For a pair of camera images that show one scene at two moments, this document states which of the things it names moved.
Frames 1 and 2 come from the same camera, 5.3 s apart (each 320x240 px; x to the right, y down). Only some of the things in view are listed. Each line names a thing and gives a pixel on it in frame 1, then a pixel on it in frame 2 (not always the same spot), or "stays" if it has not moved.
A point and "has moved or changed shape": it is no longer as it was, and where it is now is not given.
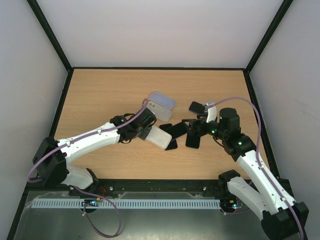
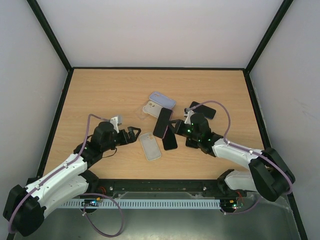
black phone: [192, 141] stays
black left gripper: [144, 134] to [132, 138]
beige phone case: [159, 137] to [151, 149]
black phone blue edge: [197, 107] stays
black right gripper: [192, 126] to [178, 126]
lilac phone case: [162, 100] stays
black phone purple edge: [177, 130] has moved or changed shape
